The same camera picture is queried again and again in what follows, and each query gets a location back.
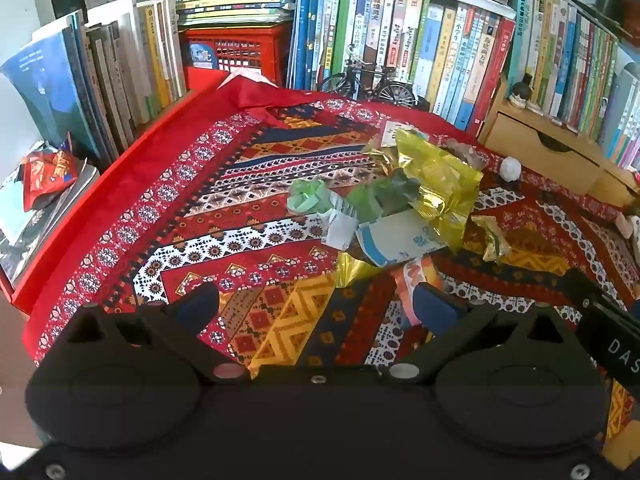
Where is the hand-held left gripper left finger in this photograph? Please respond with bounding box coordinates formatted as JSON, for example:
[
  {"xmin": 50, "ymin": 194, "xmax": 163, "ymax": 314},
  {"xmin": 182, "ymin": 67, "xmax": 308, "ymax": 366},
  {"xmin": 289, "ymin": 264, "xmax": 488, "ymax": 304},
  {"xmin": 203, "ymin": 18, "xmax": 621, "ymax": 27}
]
[{"xmin": 62, "ymin": 282, "xmax": 251, "ymax": 386}]

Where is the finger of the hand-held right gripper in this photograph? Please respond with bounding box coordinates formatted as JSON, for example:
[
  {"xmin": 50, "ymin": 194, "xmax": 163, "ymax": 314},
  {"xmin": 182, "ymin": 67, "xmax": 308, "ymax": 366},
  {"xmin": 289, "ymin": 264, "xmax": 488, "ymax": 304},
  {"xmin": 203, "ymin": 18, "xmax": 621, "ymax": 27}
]
[{"xmin": 560, "ymin": 267, "xmax": 626, "ymax": 321}]

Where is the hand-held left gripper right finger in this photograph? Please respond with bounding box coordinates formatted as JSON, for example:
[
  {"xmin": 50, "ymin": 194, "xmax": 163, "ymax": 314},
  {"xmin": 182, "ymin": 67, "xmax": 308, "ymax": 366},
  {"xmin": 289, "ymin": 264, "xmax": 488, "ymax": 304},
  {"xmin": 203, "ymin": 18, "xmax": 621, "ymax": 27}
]
[{"xmin": 387, "ymin": 282, "xmax": 576, "ymax": 386}]

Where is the small gold foil wrapper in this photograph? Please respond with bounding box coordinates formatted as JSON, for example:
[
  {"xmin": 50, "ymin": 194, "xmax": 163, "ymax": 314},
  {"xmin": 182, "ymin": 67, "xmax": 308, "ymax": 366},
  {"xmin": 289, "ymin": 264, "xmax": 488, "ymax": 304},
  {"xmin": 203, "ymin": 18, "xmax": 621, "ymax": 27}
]
[{"xmin": 471, "ymin": 215, "xmax": 513, "ymax": 264}]

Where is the light green wrapper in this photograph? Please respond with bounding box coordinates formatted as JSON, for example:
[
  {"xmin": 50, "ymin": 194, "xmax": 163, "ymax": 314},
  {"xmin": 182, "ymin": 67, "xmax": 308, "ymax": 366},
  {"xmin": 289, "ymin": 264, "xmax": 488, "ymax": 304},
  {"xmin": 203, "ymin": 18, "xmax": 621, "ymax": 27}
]
[{"xmin": 286, "ymin": 177, "xmax": 333, "ymax": 216}]

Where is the row of large paperback books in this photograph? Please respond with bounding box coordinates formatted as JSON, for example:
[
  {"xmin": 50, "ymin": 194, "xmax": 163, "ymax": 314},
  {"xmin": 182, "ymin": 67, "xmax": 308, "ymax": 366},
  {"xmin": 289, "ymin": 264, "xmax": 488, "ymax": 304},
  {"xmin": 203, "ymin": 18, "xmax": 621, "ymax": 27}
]
[{"xmin": 0, "ymin": 0, "xmax": 188, "ymax": 163}]

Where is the row of colourful upright books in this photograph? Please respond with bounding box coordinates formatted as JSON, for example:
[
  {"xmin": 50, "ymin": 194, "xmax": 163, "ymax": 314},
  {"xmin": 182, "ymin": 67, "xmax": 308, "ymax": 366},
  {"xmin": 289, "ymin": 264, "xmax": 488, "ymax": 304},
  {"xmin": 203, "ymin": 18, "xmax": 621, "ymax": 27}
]
[{"xmin": 287, "ymin": 0, "xmax": 517, "ymax": 132}]

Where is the orange white wrapper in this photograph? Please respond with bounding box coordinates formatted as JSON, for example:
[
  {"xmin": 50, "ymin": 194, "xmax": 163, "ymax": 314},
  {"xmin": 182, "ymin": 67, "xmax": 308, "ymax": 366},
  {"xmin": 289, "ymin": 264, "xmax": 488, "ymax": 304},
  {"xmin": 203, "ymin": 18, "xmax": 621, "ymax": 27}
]
[{"xmin": 390, "ymin": 255, "xmax": 446, "ymax": 328}]

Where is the white blue paper packet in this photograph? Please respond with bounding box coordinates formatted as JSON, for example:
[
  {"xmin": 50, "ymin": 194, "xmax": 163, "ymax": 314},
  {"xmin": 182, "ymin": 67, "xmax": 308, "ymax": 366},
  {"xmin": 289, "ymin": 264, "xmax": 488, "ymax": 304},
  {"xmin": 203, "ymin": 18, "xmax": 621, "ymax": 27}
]
[{"xmin": 354, "ymin": 210, "xmax": 448, "ymax": 268}]

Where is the small white pink toy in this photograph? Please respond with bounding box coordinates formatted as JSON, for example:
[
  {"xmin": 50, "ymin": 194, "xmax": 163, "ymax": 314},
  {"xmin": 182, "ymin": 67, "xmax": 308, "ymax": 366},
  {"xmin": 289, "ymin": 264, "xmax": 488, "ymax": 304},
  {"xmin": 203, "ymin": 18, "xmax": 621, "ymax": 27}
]
[{"xmin": 615, "ymin": 210, "xmax": 640, "ymax": 241}]

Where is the yellow foil piece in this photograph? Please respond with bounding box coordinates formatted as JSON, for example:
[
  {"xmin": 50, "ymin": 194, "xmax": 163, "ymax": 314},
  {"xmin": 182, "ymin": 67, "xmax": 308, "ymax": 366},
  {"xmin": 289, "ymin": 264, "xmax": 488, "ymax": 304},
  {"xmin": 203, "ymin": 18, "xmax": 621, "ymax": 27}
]
[{"xmin": 335, "ymin": 251, "xmax": 388, "ymax": 288}]

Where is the tan cardboard piece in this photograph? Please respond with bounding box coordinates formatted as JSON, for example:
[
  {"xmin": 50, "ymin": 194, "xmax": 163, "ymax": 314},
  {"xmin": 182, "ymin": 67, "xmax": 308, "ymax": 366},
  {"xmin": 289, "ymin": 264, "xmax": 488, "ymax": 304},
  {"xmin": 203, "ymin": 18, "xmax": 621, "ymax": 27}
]
[{"xmin": 602, "ymin": 420, "xmax": 640, "ymax": 471}]

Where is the dark green wrapper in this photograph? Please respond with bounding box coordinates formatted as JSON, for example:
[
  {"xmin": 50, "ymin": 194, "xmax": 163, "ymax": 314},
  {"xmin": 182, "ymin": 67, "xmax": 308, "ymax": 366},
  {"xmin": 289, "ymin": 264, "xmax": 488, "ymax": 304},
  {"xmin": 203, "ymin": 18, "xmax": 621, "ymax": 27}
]
[{"xmin": 345, "ymin": 167, "xmax": 423, "ymax": 223}]

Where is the white paper wrapper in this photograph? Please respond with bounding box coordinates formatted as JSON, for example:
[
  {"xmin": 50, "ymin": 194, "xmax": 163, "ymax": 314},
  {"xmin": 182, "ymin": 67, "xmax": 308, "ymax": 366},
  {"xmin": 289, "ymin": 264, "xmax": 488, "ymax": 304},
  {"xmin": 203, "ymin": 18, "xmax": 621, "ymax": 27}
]
[{"xmin": 320, "ymin": 195, "xmax": 358, "ymax": 251}]

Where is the large gold foil bag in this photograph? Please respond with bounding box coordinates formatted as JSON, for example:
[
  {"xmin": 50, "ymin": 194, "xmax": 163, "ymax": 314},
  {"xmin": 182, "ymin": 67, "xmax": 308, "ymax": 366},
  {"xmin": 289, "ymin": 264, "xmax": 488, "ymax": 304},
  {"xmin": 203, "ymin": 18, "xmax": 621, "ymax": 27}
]
[{"xmin": 362, "ymin": 127, "xmax": 485, "ymax": 253}]

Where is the white crumpled paper ball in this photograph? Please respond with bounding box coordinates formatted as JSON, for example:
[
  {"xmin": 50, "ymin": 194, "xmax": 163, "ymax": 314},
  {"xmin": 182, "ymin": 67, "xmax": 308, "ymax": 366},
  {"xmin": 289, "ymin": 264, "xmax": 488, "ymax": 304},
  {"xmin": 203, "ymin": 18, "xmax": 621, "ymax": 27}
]
[{"xmin": 500, "ymin": 156, "xmax": 523, "ymax": 183}]

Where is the red patterned tablecloth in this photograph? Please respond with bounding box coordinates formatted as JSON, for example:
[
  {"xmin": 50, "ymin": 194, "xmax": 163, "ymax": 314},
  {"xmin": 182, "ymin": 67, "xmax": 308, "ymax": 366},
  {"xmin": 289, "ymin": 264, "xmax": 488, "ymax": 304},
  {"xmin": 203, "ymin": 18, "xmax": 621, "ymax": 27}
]
[{"xmin": 22, "ymin": 72, "xmax": 640, "ymax": 461}]

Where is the wooden drawer box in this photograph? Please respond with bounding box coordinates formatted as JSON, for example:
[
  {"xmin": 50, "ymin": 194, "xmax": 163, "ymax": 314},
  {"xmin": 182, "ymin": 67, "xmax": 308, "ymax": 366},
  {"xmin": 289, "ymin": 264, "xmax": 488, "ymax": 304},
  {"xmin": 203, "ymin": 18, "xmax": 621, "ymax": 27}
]
[{"xmin": 477, "ymin": 75, "xmax": 640, "ymax": 207}]

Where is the red table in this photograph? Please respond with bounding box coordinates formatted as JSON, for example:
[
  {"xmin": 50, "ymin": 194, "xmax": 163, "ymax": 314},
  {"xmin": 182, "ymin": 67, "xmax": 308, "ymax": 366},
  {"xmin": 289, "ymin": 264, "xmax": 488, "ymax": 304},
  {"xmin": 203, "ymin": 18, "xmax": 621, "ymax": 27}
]
[{"xmin": 10, "ymin": 67, "xmax": 231, "ymax": 311}]

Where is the clear plastic wrapper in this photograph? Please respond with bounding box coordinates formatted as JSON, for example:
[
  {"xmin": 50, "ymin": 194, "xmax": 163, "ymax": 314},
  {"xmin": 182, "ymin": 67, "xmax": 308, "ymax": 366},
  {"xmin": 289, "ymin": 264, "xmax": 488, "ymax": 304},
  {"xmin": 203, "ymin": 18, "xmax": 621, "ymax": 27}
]
[{"xmin": 442, "ymin": 137, "xmax": 488, "ymax": 171}]

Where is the gold silver foil wrapper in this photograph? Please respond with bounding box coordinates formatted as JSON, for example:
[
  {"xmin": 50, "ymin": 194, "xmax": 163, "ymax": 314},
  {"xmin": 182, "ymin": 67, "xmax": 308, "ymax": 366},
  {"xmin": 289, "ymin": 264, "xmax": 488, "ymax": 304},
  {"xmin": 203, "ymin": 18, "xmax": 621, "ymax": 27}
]
[{"xmin": 361, "ymin": 141, "xmax": 401, "ymax": 176}]

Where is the white printed paper card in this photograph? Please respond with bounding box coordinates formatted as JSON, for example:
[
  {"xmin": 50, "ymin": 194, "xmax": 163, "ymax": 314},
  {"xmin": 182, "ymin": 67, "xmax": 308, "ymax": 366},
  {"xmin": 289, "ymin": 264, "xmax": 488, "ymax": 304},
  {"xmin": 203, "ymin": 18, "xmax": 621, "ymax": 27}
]
[{"xmin": 372, "ymin": 120, "xmax": 431, "ymax": 148}]

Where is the stack of magazines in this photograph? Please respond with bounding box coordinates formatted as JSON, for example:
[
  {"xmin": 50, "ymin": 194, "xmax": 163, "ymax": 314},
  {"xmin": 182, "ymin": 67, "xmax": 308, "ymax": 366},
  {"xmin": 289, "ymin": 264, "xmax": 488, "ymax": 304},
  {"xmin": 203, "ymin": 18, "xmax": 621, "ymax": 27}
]
[{"xmin": 0, "ymin": 160, "xmax": 101, "ymax": 286}]

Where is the small dark-haired figurine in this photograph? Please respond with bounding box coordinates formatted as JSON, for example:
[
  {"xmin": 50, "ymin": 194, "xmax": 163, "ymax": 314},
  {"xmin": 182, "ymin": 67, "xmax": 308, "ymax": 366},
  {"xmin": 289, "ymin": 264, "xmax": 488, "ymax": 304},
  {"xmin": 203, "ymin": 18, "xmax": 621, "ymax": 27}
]
[{"xmin": 507, "ymin": 80, "xmax": 534, "ymax": 111}]

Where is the red snack packet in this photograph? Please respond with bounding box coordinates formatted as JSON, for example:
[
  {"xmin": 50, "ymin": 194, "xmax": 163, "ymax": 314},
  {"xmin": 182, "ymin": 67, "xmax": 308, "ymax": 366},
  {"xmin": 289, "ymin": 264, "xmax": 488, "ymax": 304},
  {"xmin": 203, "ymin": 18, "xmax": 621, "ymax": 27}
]
[{"xmin": 21, "ymin": 132, "xmax": 81, "ymax": 211}]

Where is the row of slim textbooks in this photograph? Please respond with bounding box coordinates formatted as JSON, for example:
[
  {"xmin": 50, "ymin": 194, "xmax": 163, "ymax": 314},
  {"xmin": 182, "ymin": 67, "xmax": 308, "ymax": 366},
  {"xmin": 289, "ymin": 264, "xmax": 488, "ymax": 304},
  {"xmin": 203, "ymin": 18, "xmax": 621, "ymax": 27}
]
[{"xmin": 505, "ymin": 0, "xmax": 640, "ymax": 171}]

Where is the black miniature bicycle model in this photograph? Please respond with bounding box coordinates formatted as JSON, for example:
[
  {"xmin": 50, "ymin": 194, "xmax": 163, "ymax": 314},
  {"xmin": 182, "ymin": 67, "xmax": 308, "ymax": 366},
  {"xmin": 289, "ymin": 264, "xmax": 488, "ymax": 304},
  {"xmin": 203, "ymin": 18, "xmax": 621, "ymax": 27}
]
[{"xmin": 319, "ymin": 44, "xmax": 418, "ymax": 108}]

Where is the red plastic crate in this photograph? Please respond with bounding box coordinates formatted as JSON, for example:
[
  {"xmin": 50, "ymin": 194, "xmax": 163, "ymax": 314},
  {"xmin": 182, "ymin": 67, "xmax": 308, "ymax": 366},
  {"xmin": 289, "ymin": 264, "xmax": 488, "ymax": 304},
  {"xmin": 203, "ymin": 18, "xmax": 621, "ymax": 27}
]
[{"xmin": 182, "ymin": 22, "xmax": 293, "ymax": 88}]

